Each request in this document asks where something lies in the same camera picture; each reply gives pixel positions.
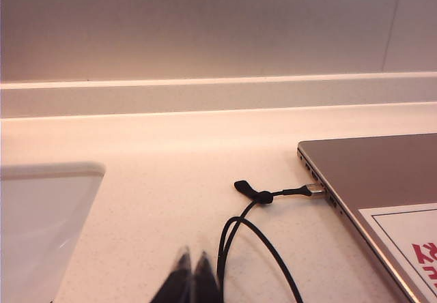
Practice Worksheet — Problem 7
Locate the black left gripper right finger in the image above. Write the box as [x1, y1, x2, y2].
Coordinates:
[191, 250, 222, 303]

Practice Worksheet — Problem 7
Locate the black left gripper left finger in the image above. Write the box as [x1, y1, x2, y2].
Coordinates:
[149, 246, 195, 303]

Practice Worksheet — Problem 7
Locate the black charging cable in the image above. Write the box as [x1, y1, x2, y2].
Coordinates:
[216, 179, 328, 303]

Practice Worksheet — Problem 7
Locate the white sink basin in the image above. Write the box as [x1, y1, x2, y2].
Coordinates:
[0, 161, 106, 303]

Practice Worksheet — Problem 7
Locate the silver Dell laptop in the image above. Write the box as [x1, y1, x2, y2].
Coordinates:
[296, 132, 437, 303]

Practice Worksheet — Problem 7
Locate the white red laptop sticker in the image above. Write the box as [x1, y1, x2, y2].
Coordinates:
[357, 202, 437, 303]

